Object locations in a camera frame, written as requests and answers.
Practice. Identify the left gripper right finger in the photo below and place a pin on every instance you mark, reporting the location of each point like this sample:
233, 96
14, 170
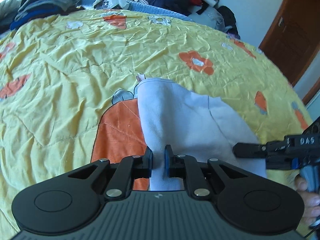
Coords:
191, 171

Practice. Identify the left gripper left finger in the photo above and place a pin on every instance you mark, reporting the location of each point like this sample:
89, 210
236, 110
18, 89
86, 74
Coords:
121, 176

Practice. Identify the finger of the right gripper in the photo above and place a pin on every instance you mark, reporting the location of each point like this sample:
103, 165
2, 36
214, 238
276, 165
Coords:
246, 150

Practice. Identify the lavender long sleeve sweater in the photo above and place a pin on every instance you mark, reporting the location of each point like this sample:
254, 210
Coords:
192, 124

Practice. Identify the dark clothes heap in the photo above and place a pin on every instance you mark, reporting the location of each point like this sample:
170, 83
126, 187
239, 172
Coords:
209, 13

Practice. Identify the folded dark clothes stack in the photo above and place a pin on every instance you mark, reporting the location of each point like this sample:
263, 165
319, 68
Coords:
15, 13

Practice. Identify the right hand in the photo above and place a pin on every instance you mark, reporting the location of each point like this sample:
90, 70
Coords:
310, 199

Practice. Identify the brown wooden door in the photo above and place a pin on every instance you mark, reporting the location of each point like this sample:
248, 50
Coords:
294, 45

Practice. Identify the white crumpled plastic bag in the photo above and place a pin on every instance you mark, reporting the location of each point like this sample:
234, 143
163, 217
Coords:
111, 4

